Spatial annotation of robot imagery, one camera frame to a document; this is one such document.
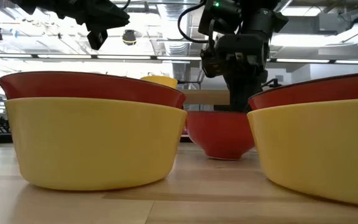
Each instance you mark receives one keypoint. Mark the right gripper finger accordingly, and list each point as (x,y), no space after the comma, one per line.
(236,96)
(250,90)

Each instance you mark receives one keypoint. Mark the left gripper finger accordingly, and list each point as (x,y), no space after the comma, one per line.
(107,17)
(96,40)

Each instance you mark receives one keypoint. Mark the floral bowl with red outside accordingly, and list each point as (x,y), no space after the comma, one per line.
(219,137)
(89,87)
(322,91)

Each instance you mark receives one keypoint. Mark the yellow plastic bowl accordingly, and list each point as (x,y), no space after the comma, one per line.
(163,81)
(322,149)
(95,143)

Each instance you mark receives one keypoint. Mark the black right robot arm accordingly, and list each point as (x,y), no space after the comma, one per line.
(259,18)

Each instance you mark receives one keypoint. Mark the long ceiling light strip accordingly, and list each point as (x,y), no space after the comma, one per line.
(306,61)
(129,57)

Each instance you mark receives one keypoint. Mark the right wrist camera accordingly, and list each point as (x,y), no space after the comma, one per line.
(211,62)

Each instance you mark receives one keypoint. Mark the black aluminium table frame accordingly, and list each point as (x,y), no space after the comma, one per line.
(191,82)

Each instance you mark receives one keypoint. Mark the silver ribbed ceiling duct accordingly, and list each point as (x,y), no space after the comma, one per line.
(172,18)

